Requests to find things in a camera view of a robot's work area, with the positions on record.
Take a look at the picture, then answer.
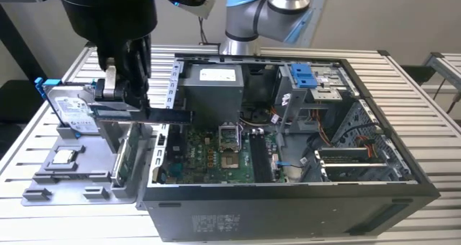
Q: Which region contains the green graphics card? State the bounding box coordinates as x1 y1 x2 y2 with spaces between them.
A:
110 123 145 189

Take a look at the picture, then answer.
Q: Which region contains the blue tipped black wire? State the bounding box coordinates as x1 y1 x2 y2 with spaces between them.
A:
274 160 304 168

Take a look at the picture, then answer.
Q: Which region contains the dark bulky object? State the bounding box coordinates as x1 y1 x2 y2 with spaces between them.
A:
0 79 50 127

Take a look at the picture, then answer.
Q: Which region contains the blue drive latch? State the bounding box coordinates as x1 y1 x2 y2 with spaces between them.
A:
290 63 317 89

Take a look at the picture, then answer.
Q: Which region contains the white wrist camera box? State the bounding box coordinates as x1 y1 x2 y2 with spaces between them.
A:
178 0 217 19

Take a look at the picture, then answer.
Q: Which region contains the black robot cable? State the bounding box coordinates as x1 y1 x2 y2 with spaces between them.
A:
154 0 221 46

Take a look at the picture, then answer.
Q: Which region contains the hard disk in blue carrier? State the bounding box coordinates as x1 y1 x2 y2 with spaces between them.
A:
34 77 99 139

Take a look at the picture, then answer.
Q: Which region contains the grey parts rack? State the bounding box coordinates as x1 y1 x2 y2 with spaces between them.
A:
20 102 159 208

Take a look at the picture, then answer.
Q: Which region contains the black RAM slot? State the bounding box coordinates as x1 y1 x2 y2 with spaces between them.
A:
260 131 273 183
250 131 262 183

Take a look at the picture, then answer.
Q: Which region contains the grey metal disk bay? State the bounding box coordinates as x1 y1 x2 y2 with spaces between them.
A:
301 147 397 183

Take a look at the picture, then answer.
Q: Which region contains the green motherboard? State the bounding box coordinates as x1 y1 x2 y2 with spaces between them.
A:
163 125 289 185

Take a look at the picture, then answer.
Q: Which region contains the metal socket cover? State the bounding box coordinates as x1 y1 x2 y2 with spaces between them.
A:
218 122 242 152

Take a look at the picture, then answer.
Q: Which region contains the silver CPU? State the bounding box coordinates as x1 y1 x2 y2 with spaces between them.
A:
51 151 76 165

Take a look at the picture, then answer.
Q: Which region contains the metal slat side table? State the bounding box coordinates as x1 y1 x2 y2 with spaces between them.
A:
420 51 461 94

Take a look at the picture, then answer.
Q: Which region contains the black slanted pole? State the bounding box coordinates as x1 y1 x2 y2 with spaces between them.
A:
0 3 50 81

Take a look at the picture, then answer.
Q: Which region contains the black open PC case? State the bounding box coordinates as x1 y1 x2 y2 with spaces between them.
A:
135 51 441 243

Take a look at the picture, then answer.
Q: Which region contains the grey power supply unit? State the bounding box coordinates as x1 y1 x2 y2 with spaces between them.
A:
178 63 246 127

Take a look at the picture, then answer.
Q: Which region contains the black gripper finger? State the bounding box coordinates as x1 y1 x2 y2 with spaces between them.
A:
126 64 153 123
94 64 143 113

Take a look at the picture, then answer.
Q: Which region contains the red yellow wire bundle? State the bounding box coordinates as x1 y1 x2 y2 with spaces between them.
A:
356 136 378 160

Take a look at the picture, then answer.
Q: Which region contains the round black fan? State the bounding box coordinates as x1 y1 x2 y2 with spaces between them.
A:
241 106 272 126

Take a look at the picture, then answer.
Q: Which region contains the CPU socket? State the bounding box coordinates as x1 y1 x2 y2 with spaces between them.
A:
219 150 242 170

